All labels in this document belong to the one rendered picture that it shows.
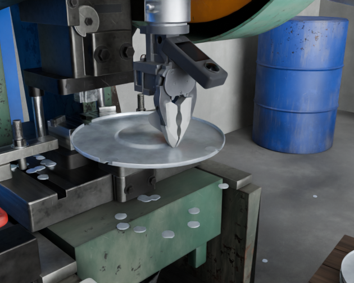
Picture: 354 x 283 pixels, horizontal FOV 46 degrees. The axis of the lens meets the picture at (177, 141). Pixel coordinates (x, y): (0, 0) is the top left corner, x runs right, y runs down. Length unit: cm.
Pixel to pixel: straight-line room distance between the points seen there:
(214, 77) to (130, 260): 39
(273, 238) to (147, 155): 134
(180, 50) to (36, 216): 38
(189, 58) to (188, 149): 17
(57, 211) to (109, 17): 39
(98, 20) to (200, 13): 36
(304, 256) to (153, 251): 112
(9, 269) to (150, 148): 30
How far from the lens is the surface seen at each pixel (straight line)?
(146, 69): 72
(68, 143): 91
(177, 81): 71
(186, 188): 92
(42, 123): 97
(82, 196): 83
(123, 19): 89
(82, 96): 93
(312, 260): 189
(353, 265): 121
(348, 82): 419
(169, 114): 71
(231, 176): 99
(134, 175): 85
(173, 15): 69
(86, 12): 83
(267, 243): 195
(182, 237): 93
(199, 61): 67
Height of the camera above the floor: 105
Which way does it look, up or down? 20 degrees down
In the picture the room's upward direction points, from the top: straight up
